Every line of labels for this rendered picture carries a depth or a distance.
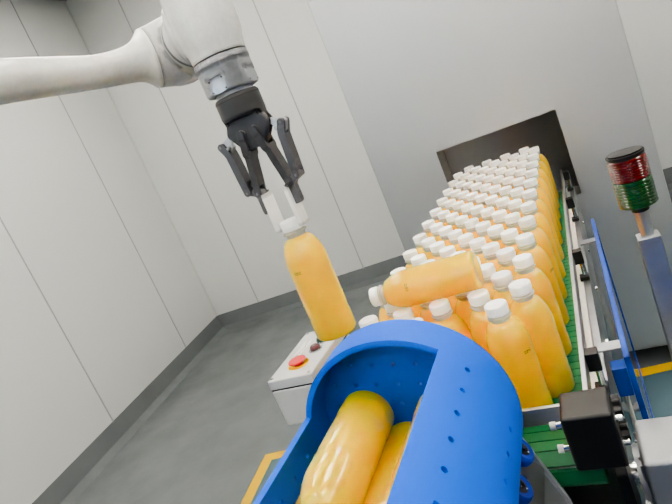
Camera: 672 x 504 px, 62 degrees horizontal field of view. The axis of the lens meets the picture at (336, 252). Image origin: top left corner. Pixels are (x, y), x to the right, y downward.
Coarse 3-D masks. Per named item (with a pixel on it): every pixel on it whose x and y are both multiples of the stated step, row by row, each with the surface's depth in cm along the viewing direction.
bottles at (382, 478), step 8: (400, 424) 74; (408, 424) 73; (392, 432) 73; (400, 432) 72; (392, 440) 72; (400, 440) 71; (384, 448) 71; (392, 448) 70; (400, 448) 69; (384, 456) 69; (392, 456) 68; (384, 464) 67; (392, 464) 67; (376, 472) 67; (384, 472) 66; (392, 472) 65; (376, 480) 65; (384, 480) 65; (376, 488) 64; (384, 488) 63; (368, 496) 63; (376, 496) 62; (384, 496) 62
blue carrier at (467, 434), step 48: (384, 336) 70; (432, 336) 69; (336, 384) 82; (384, 384) 78; (432, 384) 61; (480, 384) 65; (432, 432) 54; (480, 432) 58; (288, 480) 70; (432, 480) 49; (480, 480) 53
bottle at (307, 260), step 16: (288, 240) 94; (304, 240) 93; (288, 256) 94; (304, 256) 92; (320, 256) 93; (304, 272) 93; (320, 272) 93; (304, 288) 94; (320, 288) 94; (336, 288) 95; (304, 304) 96; (320, 304) 94; (336, 304) 95; (320, 320) 95; (336, 320) 95; (352, 320) 97; (320, 336) 97; (336, 336) 95
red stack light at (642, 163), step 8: (632, 160) 95; (640, 160) 95; (608, 168) 99; (616, 168) 97; (624, 168) 96; (632, 168) 95; (640, 168) 95; (648, 168) 96; (616, 176) 97; (624, 176) 96; (632, 176) 96; (640, 176) 96; (616, 184) 98
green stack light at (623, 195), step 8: (648, 176) 96; (624, 184) 97; (632, 184) 96; (640, 184) 96; (648, 184) 96; (616, 192) 99; (624, 192) 98; (632, 192) 97; (640, 192) 96; (648, 192) 96; (656, 192) 97; (624, 200) 98; (632, 200) 97; (640, 200) 97; (648, 200) 96; (656, 200) 97; (624, 208) 99; (632, 208) 98; (640, 208) 97
